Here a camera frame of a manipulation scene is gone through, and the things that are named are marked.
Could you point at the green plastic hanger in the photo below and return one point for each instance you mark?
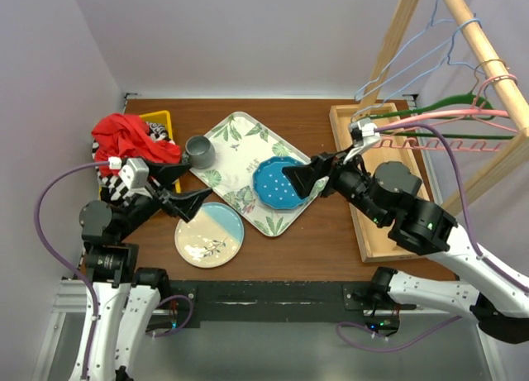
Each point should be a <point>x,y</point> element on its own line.
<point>466,107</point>

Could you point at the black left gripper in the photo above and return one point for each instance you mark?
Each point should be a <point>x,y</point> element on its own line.
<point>184,207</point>

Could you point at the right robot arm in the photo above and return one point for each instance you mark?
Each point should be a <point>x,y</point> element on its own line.
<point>492,295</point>

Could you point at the cream and blue plate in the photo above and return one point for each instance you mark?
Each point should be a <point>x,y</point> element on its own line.
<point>212,238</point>

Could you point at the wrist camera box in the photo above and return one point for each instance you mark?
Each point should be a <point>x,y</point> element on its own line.
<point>134,173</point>
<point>364,137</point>

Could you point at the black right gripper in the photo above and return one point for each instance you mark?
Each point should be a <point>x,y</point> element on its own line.
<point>302,177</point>

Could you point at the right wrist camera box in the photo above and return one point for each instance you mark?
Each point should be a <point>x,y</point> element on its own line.
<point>364,137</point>

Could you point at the red tank top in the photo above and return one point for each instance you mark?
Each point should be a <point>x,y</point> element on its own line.
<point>127,136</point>

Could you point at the leaf-patterned rectangular tray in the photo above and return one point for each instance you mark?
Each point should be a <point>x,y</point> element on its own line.
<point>241,144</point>

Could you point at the grey ceramic mug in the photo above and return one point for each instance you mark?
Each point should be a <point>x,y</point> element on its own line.
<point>200,151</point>

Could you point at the blue wire hanger front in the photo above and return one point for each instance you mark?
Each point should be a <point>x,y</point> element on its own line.
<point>419,57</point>

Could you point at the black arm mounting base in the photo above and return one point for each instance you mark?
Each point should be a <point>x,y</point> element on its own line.
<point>266,301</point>

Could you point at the thick pink plastic hanger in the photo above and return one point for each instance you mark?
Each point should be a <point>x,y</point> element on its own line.
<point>469,130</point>

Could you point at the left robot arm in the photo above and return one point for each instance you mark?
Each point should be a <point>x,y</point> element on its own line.
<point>121,298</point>

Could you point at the blue dotted plate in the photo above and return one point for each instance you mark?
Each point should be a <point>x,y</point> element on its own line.
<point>273,188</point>

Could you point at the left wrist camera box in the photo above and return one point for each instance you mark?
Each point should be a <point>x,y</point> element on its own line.
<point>134,173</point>

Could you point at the black white striped tank top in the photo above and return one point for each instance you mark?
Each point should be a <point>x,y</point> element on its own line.
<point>120,182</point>

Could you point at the yellow plastic bin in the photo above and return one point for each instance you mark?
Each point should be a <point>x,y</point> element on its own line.
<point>159,118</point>

